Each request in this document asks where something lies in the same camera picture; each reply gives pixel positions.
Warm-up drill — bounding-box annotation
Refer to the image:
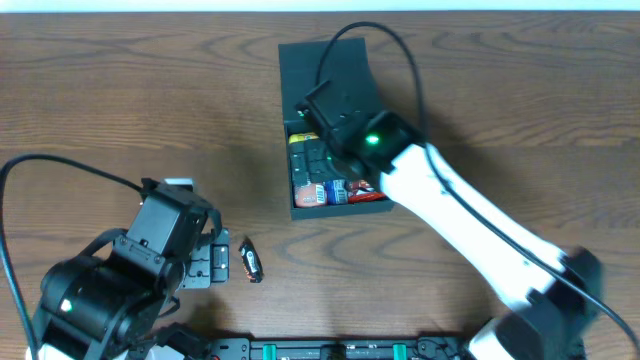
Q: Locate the small blue box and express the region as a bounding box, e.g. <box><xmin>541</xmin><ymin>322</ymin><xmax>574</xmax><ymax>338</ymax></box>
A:
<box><xmin>324</xmin><ymin>179</ymin><xmax>349</xmax><ymax>205</ymax></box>

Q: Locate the red Pringles can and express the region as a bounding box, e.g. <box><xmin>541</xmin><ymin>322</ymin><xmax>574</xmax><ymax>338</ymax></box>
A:
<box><xmin>294</xmin><ymin>183</ymin><xmax>327</xmax><ymax>208</ymax></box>

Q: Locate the yellow candy bottle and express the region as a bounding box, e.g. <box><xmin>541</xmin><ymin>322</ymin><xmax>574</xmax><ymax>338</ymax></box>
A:
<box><xmin>288</xmin><ymin>132</ymin><xmax>318</xmax><ymax>144</ymax></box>

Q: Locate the red Hello Panda box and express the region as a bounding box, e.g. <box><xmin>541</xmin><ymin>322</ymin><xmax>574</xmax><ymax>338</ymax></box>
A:
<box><xmin>347</xmin><ymin>180</ymin><xmax>385</xmax><ymax>197</ymax></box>

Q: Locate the black candy bar wrapper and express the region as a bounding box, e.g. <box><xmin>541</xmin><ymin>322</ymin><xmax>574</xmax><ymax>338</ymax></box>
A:
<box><xmin>239</xmin><ymin>236</ymin><xmax>264</xmax><ymax>283</ymax></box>

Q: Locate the red candy bag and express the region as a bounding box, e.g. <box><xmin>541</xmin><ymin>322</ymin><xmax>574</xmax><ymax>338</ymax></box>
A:
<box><xmin>348</xmin><ymin>192</ymin><xmax>387</xmax><ymax>204</ymax></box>

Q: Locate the dark green box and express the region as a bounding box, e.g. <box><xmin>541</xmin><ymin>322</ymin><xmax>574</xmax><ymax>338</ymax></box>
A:
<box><xmin>278</xmin><ymin>38</ymin><xmax>394</xmax><ymax>220</ymax></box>

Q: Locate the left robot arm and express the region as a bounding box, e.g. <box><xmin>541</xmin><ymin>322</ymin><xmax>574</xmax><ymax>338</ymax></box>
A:
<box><xmin>25</xmin><ymin>179</ymin><xmax>229</xmax><ymax>359</ymax></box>

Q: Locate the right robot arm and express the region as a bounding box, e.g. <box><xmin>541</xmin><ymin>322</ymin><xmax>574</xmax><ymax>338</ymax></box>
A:
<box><xmin>296</xmin><ymin>81</ymin><xmax>603</xmax><ymax>359</ymax></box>

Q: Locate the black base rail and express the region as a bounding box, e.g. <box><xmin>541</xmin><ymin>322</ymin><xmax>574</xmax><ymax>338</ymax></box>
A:
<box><xmin>120</xmin><ymin>334</ymin><xmax>471</xmax><ymax>360</ymax></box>

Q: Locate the right black cable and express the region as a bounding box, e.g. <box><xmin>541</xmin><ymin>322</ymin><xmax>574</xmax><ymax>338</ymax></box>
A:
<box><xmin>313</xmin><ymin>20</ymin><xmax>640</xmax><ymax>356</ymax></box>

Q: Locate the black cable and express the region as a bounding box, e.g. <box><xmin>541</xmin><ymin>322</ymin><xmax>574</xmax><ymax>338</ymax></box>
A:
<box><xmin>0</xmin><ymin>152</ymin><xmax>144</xmax><ymax>360</ymax></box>
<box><xmin>313</xmin><ymin>20</ymin><xmax>640</xmax><ymax>356</ymax></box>

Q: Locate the left black cable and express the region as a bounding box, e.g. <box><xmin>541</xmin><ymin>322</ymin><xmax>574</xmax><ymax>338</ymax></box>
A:
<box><xmin>0</xmin><ymin>152</ymin><xmax>144</xmax><ymax>360</ymax></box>

